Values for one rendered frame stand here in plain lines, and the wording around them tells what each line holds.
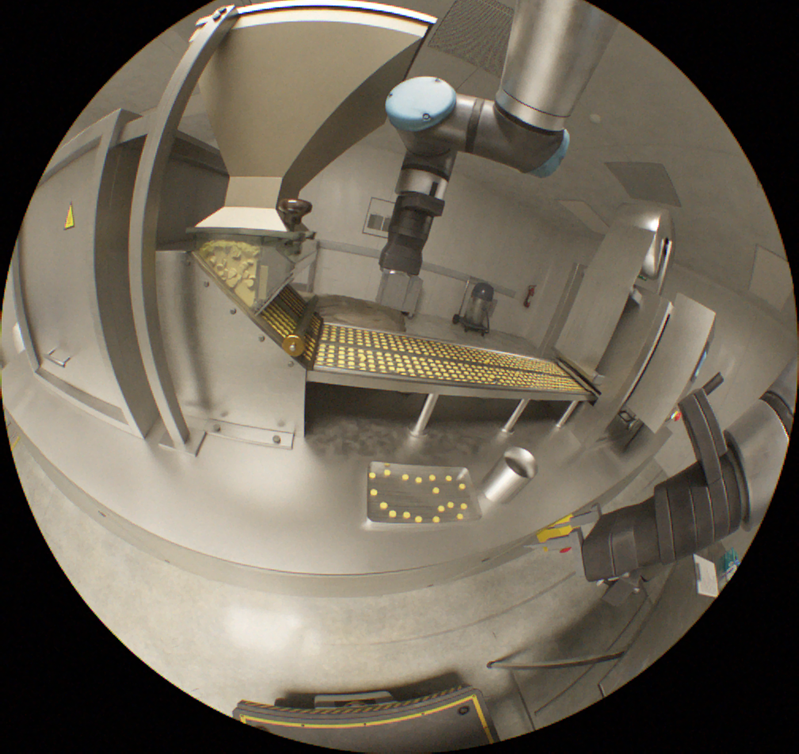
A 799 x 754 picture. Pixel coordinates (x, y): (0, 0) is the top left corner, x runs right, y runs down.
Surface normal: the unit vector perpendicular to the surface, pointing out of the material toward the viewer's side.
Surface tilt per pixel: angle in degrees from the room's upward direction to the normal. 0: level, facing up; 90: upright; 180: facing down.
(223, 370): 90
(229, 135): 114
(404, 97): 90
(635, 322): 90
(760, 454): 73
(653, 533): 87
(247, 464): 0
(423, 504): 0
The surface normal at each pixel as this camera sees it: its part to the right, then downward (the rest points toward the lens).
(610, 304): -0.95, -0.14
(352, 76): 0.07, 0.80
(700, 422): -0.87, -0.44
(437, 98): -0.31, 0.35
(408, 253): 0.21, 0.44
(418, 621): 0.25, -0.86
